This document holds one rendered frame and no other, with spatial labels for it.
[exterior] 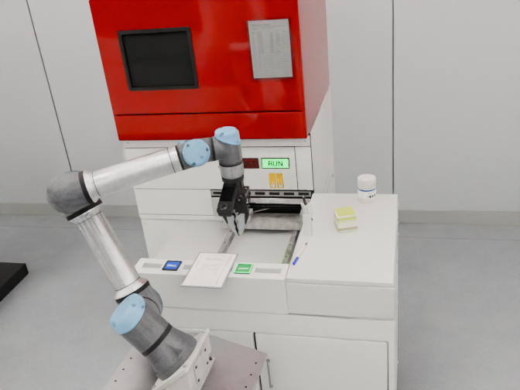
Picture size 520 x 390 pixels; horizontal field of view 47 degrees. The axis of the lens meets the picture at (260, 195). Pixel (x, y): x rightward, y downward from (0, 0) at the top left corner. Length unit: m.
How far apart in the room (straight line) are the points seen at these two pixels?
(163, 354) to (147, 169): 0.52
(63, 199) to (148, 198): 1.03
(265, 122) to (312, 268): 0.66
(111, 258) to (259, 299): 0.52
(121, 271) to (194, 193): 0.85
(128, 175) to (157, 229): 1.12
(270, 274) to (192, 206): 0.78
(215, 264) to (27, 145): 3.00
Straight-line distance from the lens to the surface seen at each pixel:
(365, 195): 2.36
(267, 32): 2.23
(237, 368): 1.86
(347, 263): 2.00
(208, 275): 2.02
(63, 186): 1.72
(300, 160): 2.42
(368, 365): 2.13
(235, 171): 1.83
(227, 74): 2.31
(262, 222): 2.46
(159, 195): 2.69
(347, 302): 1.97
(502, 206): 4.19
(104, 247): 1.84
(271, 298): 2.01
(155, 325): 1.74
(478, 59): 3.81
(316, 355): 2.13
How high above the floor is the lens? 2.06
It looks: 26 degrees down
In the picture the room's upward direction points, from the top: 6 degrees counter-clockwise
